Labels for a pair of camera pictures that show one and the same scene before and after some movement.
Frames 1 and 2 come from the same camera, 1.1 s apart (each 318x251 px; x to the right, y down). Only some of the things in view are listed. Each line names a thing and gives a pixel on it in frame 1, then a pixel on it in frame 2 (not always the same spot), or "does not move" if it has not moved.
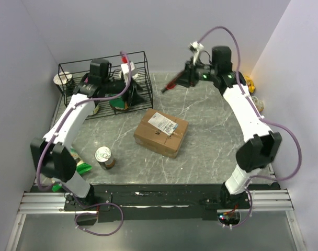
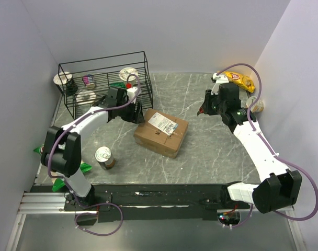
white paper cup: (61, 79) does not move
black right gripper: (187, 78) → (208, 98)
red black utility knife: (171, 85) → (201, 110)
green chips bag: (81, 167) does not move
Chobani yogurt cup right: (259, 104) does not move
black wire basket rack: (117, 84) does not move
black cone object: (70, 86) does not move
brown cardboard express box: (161, 133) does not move
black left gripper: (134, 98) → (137, 117)
